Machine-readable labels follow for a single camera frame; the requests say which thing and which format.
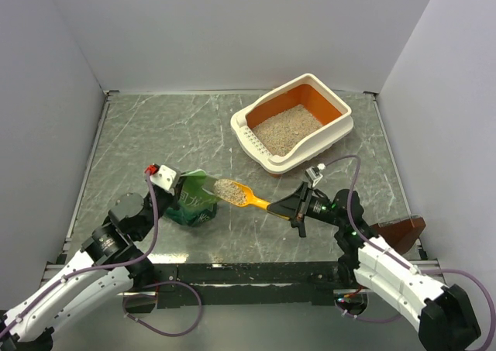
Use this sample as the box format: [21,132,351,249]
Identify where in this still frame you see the yellow plastic scoop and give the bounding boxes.
[213,178,288,220]

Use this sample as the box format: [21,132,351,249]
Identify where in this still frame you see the white orange litter box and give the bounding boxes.
[230,73,353,176]

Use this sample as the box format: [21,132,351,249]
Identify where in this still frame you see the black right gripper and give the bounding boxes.
[267,181,345,228]

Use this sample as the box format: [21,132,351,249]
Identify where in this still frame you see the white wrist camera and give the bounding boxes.
[145,163,181,195]
[305,163,326,189]

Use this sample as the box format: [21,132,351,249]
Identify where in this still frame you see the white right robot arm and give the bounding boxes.
[267,182,481,350]

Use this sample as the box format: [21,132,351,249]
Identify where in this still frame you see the green litter bag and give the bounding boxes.
[164,169,220,227]

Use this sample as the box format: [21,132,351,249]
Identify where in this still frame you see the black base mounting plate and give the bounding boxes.
[106,261,383,310]

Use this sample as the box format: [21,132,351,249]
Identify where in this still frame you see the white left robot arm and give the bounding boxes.
[1,188,177,350]

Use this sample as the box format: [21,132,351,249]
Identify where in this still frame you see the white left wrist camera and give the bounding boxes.
[145,163,181,195]

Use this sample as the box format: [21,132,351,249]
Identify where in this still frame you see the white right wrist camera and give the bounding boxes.
[305,163,326,189]

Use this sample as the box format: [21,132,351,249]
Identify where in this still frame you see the brown wooden block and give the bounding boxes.
[371,215,426,254]

